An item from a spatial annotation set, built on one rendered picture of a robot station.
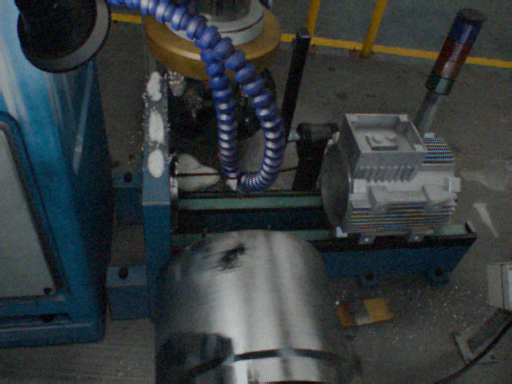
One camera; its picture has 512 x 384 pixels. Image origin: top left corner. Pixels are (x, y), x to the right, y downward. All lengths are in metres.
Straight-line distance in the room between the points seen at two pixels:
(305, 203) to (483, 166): 0.64
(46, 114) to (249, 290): 0.29
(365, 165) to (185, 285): 0.38
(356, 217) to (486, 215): 0.55
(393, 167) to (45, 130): 0.55
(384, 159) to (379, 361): 0.39
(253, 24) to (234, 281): 0.32
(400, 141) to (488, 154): 0.66
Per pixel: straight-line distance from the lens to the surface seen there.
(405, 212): 0.90
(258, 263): 0.59
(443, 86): 1.23
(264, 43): 0.63
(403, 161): 0.85
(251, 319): 0.55
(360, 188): 0.83
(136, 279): 0.87
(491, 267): 0.86
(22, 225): 0.67
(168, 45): 0.61
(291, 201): 1.00
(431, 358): 1.04
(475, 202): 1.36
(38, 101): 0.53
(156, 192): 0.68
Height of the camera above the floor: 1.65
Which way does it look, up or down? 47 degrees down
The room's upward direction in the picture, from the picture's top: 10 degrees clockwise
